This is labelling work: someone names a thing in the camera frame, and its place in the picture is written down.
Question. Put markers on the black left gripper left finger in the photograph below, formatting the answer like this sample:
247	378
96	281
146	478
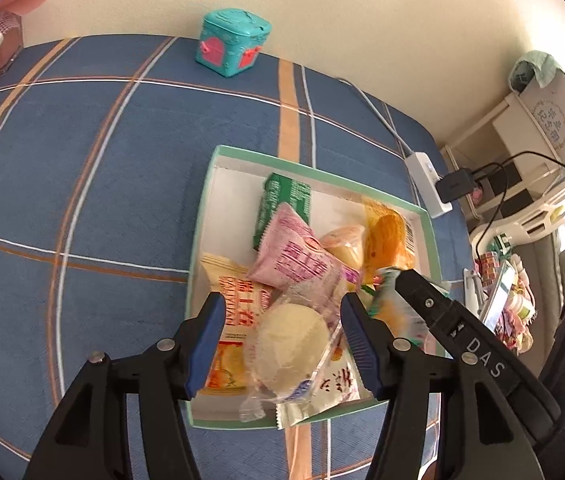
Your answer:
86	437

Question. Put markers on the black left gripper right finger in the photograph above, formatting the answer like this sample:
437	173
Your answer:
481	437

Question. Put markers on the round bun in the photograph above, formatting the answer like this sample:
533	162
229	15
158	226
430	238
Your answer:
290	346

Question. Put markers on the pink swiss roll snack packet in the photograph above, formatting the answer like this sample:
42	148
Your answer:
291	259

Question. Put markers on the cream snack packet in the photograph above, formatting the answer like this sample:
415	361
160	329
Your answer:
338	382

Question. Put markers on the green white snack packet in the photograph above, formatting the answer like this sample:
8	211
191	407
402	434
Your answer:
383	302

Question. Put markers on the white phone stand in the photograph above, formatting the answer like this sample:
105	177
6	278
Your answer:
473	292

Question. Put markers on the orange swiss roll packet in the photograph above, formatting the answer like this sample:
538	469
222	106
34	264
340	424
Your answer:
245	301

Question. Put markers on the orange yellow cake packet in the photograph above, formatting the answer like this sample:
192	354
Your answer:
389	239

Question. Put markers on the white shelf unit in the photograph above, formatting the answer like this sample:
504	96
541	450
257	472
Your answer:
522	180

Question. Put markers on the small jelly cup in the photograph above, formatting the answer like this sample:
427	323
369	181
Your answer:
346	244

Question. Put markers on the white power strip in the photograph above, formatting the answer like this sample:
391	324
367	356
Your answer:
418	164

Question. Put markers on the black charger adapter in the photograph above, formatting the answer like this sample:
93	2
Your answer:
455	185

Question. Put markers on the green rimmed white tray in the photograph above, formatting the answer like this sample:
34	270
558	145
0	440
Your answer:
241	192

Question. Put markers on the blue plaid tablecloth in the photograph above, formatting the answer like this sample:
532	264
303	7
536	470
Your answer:
104	146

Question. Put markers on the white paper bag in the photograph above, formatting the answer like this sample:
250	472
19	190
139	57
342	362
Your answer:
547	106

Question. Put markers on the teal toy box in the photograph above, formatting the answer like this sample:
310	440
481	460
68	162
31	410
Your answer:
231	40

